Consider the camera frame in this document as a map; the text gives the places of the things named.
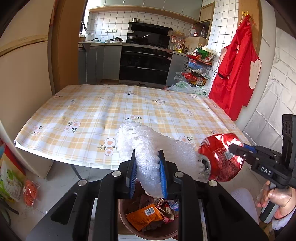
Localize red hanging apron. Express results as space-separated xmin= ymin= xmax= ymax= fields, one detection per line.
xmin=209 ymin=15 xmax=262 ymax=121

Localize orange seasoning packet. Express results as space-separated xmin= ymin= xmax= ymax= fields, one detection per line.
xmin=125 ymin=204 xmax=163 ymax=232

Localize white foam fruit net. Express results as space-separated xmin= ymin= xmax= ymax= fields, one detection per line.
xmin=115 ymin=121 xmax=207 ymax=198

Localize person's right hand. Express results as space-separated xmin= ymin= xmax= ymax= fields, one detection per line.
xmin=255 ymin=180 xmax=295 ymax=219

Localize kitchen faucet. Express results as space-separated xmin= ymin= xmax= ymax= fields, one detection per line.
xmin=79 ymin=21 xmax=87 ymax=35

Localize grey upper wall cabinets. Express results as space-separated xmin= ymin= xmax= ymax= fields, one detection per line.
xmin=86 ymin=0 xmax=202 ymax=23

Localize crushed red cola can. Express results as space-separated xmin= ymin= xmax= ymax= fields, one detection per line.
xmin=198 ymin=133 xmax=245 ymax=182

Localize wire kitchen storage rack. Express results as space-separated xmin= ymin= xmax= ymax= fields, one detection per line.
xmin=181 ymin=45 xmax=217 ymax=86

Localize grey kitchen base cabinets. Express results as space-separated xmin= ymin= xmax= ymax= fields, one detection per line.
xmin=78 ymin=41 xmax=122 ymax=84

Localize plastic bags on floor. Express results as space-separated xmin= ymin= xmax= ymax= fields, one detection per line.
xmin=166 ymin=72 xmax=210 ymax=97

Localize wooden door frame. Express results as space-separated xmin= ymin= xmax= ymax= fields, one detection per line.
xmin=48 ymin=1 xmax=87 ymax=94

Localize cream refrigerator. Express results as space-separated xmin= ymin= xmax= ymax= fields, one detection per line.
xmin=1 ymin=1 xmax=54 ymax=179

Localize yellow plaid floral tablecloth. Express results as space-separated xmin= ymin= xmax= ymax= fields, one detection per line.
xmin=15 ymin=84 xmax=247 ymax=170

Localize brown red wrapper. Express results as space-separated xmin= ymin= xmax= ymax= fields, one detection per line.
xmin=154 ymin=198 xmax=179 ymax=224

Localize black built-in stove oven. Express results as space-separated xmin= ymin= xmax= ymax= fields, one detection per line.
xmin=119 ymin=22 xmax=173 ymax=88

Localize colourful bags on floor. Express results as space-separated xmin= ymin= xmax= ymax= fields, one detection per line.
xmin=1 ymin=142 xmax=39 ymax=215

